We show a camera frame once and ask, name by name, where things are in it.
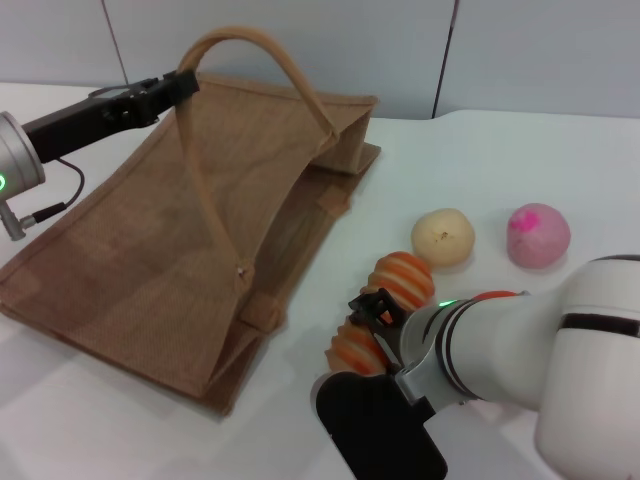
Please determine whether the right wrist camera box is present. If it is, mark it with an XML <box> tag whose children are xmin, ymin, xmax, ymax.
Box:
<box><xmin>314</xmin><ymin>372</ymin><xmax>449</xmax><ymax>480</ymax></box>

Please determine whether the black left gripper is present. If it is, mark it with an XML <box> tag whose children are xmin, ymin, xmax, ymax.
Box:
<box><xmin>24</xmin><ymin>69</ymin><xmax>201</xmax><ymax>164</ymax></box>

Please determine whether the orange toy apple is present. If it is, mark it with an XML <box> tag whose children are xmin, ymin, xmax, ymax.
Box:
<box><xmin>472</xmin><ymin>289</ymin><xmax>521</xmax><ymax>302</ymax></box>

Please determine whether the orange striped bread loaf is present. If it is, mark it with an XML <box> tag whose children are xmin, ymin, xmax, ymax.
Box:
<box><xmin>323</xmin><ymin>251</ymin><xmax>435</xmax><ymax>376</ymax></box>

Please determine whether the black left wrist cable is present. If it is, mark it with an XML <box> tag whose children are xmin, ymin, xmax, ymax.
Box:
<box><xmin>19</xmin><ymin>158</ymin><xmax>85</xmax><ymax>226</ymax></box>

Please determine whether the pink round bun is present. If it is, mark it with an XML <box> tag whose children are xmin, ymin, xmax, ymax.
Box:
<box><xmin>507</xmin><ymin>202</ymin><xmax>571</xmax><ymax>271</ymax></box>

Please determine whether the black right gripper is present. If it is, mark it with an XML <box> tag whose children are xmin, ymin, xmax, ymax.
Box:
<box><xmin>347</xmin><ymin>288</ymin><xmax>417</xmax><ymax>372</ymax></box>

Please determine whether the brown jute handbag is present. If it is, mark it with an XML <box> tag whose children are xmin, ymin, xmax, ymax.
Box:
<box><xmin>0</xmin><ymin>27</ymin><xmax>382</xmax><ymax>417</ymax></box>

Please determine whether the cream round bun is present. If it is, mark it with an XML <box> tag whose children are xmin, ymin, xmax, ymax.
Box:
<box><xmin>411</xmin><ymin>208</ymin><xmax>475</xmax><ymax>270</ymax></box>

